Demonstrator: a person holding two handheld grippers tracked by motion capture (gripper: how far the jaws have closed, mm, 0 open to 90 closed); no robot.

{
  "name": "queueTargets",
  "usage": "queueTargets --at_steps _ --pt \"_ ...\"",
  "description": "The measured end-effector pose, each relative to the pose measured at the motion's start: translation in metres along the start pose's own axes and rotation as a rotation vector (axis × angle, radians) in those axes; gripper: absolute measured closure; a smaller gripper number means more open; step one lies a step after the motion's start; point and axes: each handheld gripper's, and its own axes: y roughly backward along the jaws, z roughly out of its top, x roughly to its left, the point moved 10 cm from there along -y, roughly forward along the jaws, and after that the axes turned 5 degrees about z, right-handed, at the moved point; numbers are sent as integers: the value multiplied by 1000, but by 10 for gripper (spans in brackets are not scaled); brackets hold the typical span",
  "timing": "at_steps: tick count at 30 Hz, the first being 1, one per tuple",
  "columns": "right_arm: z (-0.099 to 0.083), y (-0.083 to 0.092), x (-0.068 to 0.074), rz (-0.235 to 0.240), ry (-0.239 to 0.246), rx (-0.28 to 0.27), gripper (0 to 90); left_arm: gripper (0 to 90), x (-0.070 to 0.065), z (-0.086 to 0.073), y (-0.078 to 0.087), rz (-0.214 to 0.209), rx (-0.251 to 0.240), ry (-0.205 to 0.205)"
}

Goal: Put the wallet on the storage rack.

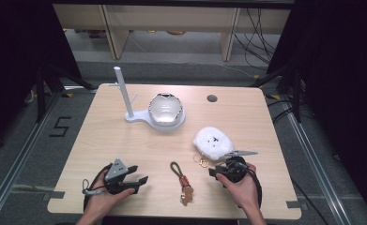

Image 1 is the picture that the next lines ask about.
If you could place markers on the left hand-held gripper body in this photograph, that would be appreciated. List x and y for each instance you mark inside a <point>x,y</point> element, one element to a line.
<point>117,171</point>

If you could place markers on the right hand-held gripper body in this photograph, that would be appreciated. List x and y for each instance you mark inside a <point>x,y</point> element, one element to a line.
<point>236,168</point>

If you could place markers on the white key stand with tray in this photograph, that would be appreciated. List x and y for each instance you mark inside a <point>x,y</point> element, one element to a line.
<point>124,93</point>

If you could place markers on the person's right hand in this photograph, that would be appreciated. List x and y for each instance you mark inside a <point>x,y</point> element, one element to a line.
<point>243,193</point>

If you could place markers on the person's left hand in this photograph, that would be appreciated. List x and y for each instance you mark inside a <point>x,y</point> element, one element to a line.
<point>99,201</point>

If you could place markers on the grey tape strip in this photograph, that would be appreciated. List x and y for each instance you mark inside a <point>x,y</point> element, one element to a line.
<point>295,204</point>

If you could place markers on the black metal stand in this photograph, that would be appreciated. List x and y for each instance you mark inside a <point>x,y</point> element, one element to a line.
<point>296,93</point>
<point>41,93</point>

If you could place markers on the black curtain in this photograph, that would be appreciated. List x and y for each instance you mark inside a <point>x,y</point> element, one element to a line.
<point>15,62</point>
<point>344,78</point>

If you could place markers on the light wooden shelf unit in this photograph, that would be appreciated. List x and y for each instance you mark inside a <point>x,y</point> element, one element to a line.
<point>171,18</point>

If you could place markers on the aluminium floor rail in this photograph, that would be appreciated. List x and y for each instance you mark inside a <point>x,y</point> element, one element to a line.
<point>315,162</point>
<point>18,162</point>

